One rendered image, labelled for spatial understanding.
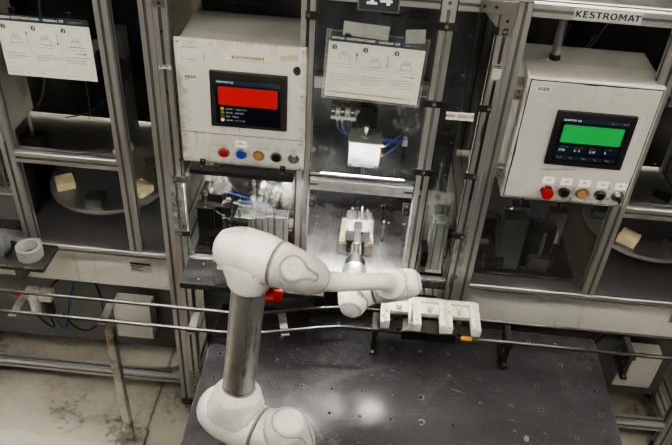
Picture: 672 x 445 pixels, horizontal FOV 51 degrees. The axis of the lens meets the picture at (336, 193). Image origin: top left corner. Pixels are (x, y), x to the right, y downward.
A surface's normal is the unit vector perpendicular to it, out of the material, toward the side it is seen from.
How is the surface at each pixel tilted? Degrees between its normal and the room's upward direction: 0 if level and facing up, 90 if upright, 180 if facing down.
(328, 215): 0
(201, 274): 0
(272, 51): 90
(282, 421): 7
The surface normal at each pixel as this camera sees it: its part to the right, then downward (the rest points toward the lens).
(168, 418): 0.06, -0.80
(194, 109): -0.07, 0.59
